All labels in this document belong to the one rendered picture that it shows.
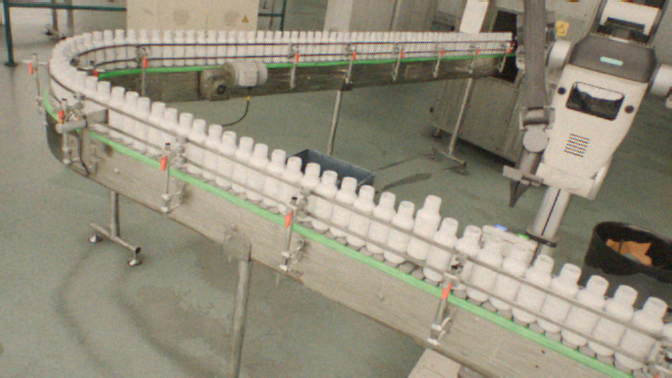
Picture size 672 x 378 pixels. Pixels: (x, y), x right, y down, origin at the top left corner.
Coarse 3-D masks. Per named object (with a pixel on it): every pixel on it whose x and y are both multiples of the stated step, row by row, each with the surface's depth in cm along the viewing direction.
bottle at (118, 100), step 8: (120, 88) 182; (112, 96) 181; (120, 96) 180; (112, 104) 180; (120, 104) 180; (112, 112) 181; (112, 120) 182; (120, 120) 183; (120, 128) 184; (112, 136) 185; (120, 136) 185
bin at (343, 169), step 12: (288, 156) 210; (300, 156) 217; (312, 156) 221; (324, 156) 218; (324, 168) 220; (336, 168) 217; (348, 168) 214; (360, 168) 212; (336, 180) 219; (360, 180) 213; (372, 180) 209
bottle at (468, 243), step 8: (472, 232) 133; (480, 232) 134; (464, 240) 135; (472, 240) 134; (456, 248) 136; (464, 248) 134; (472, 248) 134; (480, 248) 136; (472, 256) 134; (472, 264) 136; (464, 272) 136; (456, 288) 139; (464, 288) 139
